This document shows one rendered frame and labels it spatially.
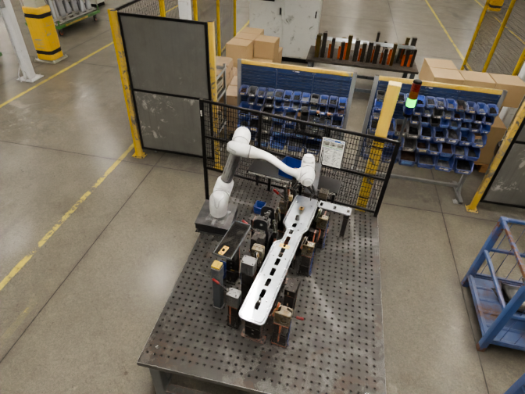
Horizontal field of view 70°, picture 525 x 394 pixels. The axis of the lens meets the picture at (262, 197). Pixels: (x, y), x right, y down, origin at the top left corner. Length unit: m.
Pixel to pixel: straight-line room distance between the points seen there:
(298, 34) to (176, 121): 4.91
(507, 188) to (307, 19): 5.76
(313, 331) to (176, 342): 0.97
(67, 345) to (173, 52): 3.32
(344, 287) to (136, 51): 3.69
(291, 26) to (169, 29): 4.99
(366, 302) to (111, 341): 2.22
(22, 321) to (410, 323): 3.60
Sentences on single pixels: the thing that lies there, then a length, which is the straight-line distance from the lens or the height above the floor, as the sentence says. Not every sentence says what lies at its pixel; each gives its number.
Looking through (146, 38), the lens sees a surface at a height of 1.72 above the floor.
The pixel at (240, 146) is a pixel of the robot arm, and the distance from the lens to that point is 2.90.
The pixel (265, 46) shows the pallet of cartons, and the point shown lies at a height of 0.96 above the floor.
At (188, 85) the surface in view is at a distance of 4.98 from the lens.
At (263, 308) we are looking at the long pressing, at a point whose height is 1.00.
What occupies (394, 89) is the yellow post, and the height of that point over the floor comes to 1.97.
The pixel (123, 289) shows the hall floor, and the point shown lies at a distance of 4.07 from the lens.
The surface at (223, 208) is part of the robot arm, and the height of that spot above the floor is 0.98.
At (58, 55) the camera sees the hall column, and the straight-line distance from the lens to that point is 10.08.
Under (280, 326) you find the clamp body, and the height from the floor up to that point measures 0.92.
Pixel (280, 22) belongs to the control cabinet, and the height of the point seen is 0.87.
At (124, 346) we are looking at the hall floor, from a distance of 3.71.
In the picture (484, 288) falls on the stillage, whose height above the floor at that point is 0.17.
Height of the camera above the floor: 3.11
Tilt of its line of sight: 39 degrees down
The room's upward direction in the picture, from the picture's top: 3 degrees clockwise
